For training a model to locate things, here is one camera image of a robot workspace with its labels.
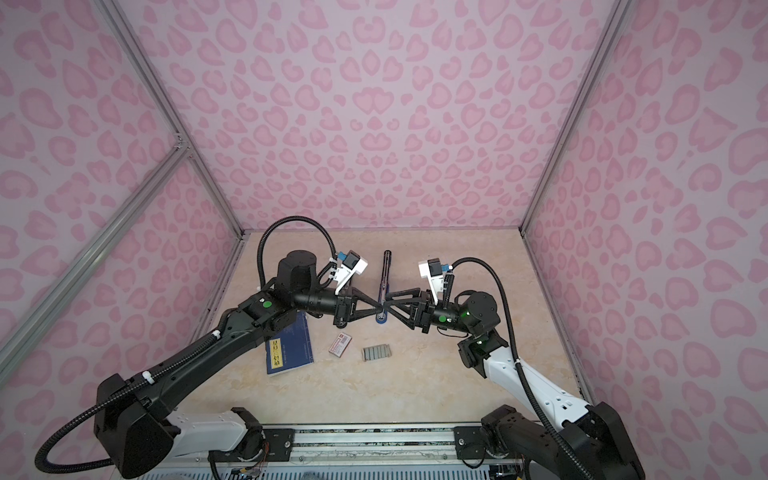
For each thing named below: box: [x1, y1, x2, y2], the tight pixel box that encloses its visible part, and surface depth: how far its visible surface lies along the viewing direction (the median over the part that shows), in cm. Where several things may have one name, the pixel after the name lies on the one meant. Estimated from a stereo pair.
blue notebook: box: [265, 311, 314, 375], surface depth 88 cm
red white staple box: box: [328, 332, 353, 358], surface depth 92 cm
